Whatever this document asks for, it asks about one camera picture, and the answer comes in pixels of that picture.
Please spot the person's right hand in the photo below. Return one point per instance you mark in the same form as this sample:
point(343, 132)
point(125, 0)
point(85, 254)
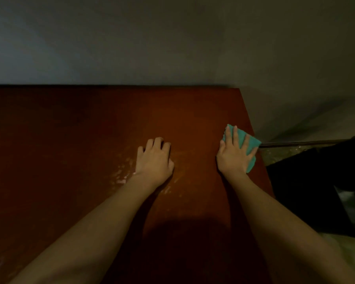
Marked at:
point(234, 158)

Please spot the person's left hand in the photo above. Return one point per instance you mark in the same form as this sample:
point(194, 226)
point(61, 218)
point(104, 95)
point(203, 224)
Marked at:
point(154, 163)

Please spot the teal cleaning cloth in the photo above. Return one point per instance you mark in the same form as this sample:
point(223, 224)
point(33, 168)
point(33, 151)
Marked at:
point(252, 142)

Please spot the person's right forearm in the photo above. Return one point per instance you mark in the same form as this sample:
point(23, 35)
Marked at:
point(290, 233)

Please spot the person's left forearm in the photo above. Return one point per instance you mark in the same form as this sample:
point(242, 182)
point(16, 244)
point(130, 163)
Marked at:
point(77, 239)

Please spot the reddish wooden desk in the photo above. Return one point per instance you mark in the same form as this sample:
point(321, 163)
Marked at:
point(59, 133)

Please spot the black low cabinet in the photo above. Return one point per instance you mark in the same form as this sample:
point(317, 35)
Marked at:
point(319, 186)

